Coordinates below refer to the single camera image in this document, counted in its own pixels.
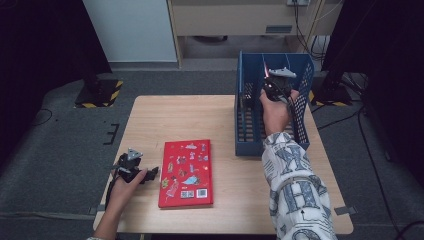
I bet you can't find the bundle of black cables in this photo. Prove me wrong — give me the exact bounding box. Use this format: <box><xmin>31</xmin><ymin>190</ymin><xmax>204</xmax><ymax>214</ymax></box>
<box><xmin>292</xmin><ymin>0</ymin><xmax>327</xmax><ymax>63</ymax></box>

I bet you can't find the hand-held gripper cable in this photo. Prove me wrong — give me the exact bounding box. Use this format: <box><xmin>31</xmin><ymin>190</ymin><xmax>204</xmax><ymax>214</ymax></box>
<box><xmin>271</xmin><ymin>82</ymin><xmax>298</xmax><ymax>135</ymax></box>
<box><xmin>104</xmin><ymin>169</ymin><xmax>123</xmax><ymax>212</ymax></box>

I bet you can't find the blue picture book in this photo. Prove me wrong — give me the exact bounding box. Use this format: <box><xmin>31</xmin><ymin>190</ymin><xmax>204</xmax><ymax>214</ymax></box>
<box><xmin>238</xmin><ymin>96</ymin><xmax>249</xmax><ymax>144</ymax></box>

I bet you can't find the white cabinet panel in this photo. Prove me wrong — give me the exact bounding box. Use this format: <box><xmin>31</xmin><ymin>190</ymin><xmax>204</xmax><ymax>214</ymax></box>
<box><xmin>81</xmin><ymin>0</ymin><xmax>178</xmax><ymax>64</ymax></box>

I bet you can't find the blue plastic file rack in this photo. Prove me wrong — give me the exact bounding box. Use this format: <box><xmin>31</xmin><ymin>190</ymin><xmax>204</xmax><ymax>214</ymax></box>
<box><xmin>234</xmin><ymin>50</ymin><xmax>315</xmax><ymax>158</ymax></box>

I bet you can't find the yellow cable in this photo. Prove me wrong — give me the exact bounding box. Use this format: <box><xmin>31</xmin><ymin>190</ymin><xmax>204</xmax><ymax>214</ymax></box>
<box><xmin>307</xmin><ymin>0</ymin><xmax>345</xmax><ymax>52</ymax></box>

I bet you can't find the black floor cable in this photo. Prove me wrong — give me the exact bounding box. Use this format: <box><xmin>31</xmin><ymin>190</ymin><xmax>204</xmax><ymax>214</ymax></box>
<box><xmin>31</xmin><ymin>107</ymin><xmax>54</xmax><ymax>127</ymax></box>
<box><xmin>315</xmin><ymin>105</ymin><xmax>365</xmax><ymax>131</ymax></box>
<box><xmin>394</xmin><ymin>219</ymin><xmax>424</xmax><ymax>240</ymax></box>
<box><xmin>357</xmin><ymin>109</ymin><xmax>402</xmax><ymax>240</ymax></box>

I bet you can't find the red picture book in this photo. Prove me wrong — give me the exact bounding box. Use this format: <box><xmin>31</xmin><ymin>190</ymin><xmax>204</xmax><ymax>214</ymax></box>
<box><xmin>157</xmin><ymin>138</ymin><xmax>215</xmax><ymax>210</ymax></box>
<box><xmin>262</xmin><ymin>62</ymin><xmax>270</xmax><ymax>88</ymax></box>

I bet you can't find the left hand-held gripper cable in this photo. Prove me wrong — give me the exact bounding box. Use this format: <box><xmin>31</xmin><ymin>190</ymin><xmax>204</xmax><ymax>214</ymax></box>
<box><xmin>104</xmin><ymin>169</ymin><xmax>123</xmax><ymax>212</ymax></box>

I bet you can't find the grey tape piece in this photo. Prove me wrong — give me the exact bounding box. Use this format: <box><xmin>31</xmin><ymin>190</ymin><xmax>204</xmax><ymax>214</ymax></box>
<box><xmin>87</xmin><ymin>204</ymin><xmax>106</xmax><ymax>216</ymax></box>
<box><xmin>334</xmin><ymin>205</ymin><xmax>357</xmax><ymax>216</ymax></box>

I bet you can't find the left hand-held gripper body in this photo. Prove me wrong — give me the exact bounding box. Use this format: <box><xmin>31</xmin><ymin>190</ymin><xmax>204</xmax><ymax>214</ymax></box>
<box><xmin>116</xmin><ymin>147</ymin><xmax>144</xmax><ymax>184</ymax></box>

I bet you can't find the black curtain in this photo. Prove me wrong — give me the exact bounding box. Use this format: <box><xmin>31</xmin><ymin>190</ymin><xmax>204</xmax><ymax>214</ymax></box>
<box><xmin>320</xmin><ymin>0</ymin><xmax>424</xmax><ymax>189</ymax></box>

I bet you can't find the striped black stand base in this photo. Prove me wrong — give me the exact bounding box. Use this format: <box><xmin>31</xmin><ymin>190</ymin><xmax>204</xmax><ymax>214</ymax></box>
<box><xmin>73</xmin><ymin>78</ymin><xmax>124</xmax><ymax>109</ymax></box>
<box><xmin>308</xmin><ymin>78</ymin><xmax>353</xmax><ymax>108</ymax></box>

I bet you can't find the person's right hand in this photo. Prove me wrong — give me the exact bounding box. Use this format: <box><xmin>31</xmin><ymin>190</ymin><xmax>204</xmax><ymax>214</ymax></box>
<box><xmin>258</xmin><ymin>88</ymin><xmax>301</xmax><ymax>136</ymax></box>

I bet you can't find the person's left hand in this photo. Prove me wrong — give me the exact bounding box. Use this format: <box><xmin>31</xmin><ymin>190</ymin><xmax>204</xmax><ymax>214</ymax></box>
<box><xmin>106</xmin><ymin>167</ymin><xmax>149</xmax><ymax>215</ymax></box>

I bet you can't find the right hand-held gripper cable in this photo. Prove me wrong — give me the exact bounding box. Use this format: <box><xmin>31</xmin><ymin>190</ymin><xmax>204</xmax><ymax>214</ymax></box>
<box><xmin>271</xmin><ymin>82</ymin><xmax>298</xmax><ymax>135</ymax></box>

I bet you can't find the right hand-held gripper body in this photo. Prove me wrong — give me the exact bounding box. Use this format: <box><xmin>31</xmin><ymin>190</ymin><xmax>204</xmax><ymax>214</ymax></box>
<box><xmin>262</xmin><ymin>66</ymin><xmax>298</xmax><ymax>103</ymax></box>

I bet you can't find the beige desk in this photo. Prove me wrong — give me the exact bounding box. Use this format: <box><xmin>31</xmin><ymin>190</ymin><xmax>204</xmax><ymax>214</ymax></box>
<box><xmin>166</xmin><ymin>0</ymin><xmax>344</xmax><ymax>70</ymax></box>

